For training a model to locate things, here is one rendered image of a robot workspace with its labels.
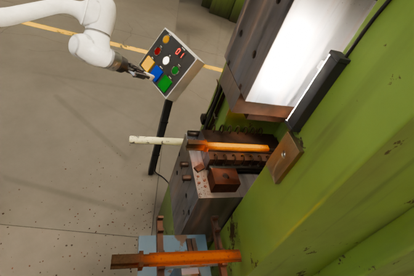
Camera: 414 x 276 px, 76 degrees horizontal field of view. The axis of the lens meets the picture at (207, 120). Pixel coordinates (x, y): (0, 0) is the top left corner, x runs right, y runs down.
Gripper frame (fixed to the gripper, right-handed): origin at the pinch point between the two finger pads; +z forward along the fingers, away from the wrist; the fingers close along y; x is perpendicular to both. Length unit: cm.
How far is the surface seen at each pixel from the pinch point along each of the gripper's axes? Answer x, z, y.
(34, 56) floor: -101, 39, -197
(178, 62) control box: 13.8, 13.2, -1.7
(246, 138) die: 8, 31, 50
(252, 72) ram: 35, -17, 55
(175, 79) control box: 6.4, 13.2, 4.2
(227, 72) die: 28.7, -4.2, 38.7
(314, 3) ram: 59, -26, 61
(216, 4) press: 93, 333, -313
